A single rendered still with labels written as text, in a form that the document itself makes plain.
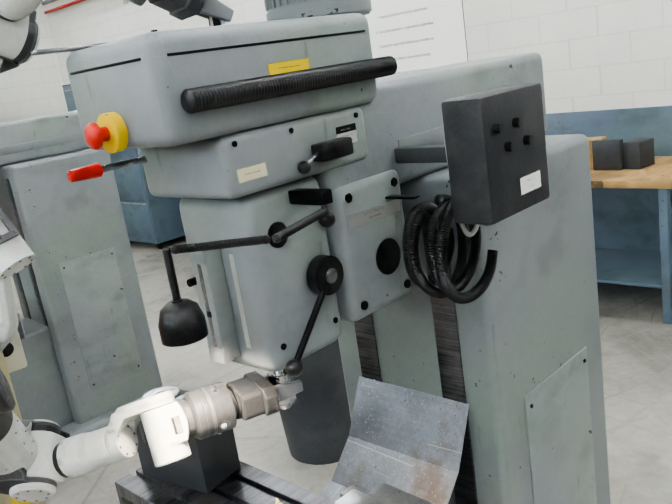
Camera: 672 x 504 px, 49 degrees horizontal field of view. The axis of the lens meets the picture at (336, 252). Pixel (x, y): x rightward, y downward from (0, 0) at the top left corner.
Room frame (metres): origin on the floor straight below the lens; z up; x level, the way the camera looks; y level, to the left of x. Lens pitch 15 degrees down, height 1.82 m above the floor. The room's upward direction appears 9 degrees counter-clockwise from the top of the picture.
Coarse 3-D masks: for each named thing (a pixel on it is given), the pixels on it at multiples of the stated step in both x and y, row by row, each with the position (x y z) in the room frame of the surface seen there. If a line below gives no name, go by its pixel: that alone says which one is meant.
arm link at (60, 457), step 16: (32, 432) 1.22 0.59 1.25; (48, 432) 1.23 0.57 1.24; (64, 432) 1.27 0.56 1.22; (96, 432) 1.20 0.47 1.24; (48, 448) 1.21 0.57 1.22; (64, 448) 1.20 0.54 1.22; (80, 448) 1.19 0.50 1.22; (96, 448) 1.18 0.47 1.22; (48, 464) 1.19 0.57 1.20; (64, 464) 1.19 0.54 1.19; (80, 464) 1.18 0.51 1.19; (96, 464) 1.18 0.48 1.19; (64, 480) 1.20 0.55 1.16
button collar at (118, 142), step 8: (112, 112) 1.12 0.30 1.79; (104, 120) 1.11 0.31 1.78; (112, 120) 1.10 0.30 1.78; (120, 120) 1.11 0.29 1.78; (112, 128) 1.10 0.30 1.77; (120, 128) 1.10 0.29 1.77; (112, 136) 1.10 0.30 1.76; (120, 136) 1.10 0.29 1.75; (104, 144) 1.12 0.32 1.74; (112, 144) 1.11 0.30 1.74; (120, 144) 1.10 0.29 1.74; (112, 152) 1.11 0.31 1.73
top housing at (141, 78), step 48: (96, 48) 1.15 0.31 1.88; (144, 48) 1.05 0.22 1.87; (192, 48) 1.08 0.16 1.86; (240, 48) 1.14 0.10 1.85; (288, 48) 1.21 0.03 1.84; (336, 48) 1.29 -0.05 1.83; (96, 96) 1.16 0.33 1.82; (144, 96) 1.06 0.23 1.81; (288, 96) 1.20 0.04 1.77; (336, 96) 1.28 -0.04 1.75; (144, 144) 1.09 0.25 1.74
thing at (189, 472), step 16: (176, 400) 1.59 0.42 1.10; (224, 432) 1.57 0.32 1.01; (144, 448) 1.60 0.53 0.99; (192, 448) 1.50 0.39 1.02; (208, 448) 1.52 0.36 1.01; (224, 448) 1.56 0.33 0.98; (144, 464) 1.61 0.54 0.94; (176, 464) 1.54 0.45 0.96; (192, 464) 1.51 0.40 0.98; (208, 464) 1.51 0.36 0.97; (224, 464) 1.55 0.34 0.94; (176, 480) 1.55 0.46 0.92; (192, 480) 1.52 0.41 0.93; (208, 480) 1.50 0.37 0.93
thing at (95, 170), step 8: (128, 160) 1.24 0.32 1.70; (136, 160) 1.25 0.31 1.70; (144, 160) 1.26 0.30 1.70; (80, 168) 1.18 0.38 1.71; (88, 168) 1.18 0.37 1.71; (96, 168) 1.19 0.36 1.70; (104, 168) 1.21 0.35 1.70; (112, 168) 1.22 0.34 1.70; (120, 168) 1.23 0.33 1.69; (72, 176) 1.16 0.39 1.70; (80, 176) 1.17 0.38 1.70; (88, 176) 1.18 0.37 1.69; (96, 176) 1.19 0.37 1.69
